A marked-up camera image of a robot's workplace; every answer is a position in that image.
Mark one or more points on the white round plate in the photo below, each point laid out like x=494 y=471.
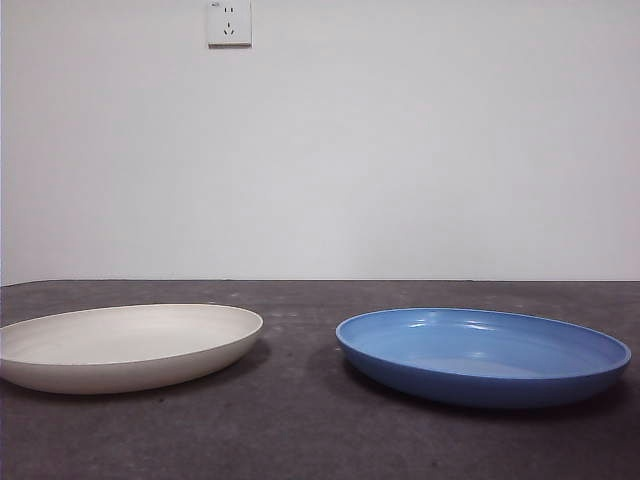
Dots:
x=125 y=350

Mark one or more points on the white wall power socket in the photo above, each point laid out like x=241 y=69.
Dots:
x=230 y=25

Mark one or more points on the blue round plate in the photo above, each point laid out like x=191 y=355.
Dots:
x=475 y=370

